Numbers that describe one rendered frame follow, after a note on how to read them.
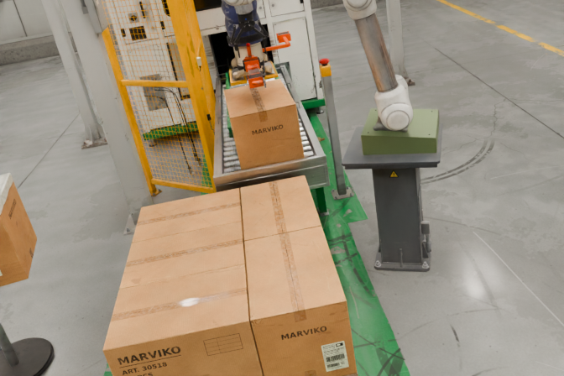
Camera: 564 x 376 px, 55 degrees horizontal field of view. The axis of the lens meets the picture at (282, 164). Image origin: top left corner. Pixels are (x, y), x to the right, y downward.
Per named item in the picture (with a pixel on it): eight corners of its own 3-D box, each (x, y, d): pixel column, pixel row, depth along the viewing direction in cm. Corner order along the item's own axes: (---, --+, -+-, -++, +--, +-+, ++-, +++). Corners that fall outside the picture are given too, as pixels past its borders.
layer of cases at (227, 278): (158, 262, 343) (141, 206, 326) (314, 231, 346) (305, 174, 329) (130, 420, 235) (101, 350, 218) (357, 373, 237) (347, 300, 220)
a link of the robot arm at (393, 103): (414, 113, 281) (419, 131, 261) (383, 123, 285) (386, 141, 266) (368, -34, 250) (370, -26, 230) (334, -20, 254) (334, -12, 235)
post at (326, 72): (336, 192, 415) (319, 65, 373) (345, 190, 416) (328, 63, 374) (338, 196, 409) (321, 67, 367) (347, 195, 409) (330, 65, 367)
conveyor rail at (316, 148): (283, 84, 554) (279, 65, 546) (287, 83, 554) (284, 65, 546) (321, 184, 344) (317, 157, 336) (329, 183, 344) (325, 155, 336)
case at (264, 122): (235, 143, 392) (223, 90, 376) (289, 131, 395) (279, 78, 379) (242, 178, 338) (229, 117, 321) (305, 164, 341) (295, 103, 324)
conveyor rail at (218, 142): (219, 96, 552) (215, 78, 544) (224, 95, 552) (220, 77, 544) (219, 204, 342) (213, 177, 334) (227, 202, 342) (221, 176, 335)
